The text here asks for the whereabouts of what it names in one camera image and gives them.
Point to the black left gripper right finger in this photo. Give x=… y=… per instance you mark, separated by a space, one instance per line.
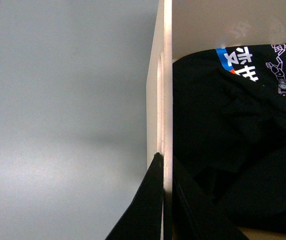
x=188 y=213

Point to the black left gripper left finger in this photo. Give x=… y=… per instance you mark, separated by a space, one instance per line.
x=142 y=219

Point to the beige plastic laundry hamper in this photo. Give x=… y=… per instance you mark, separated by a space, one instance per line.
x=185 y=27

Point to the black printed t-shirt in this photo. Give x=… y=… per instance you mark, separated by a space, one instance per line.
x=229 y=130

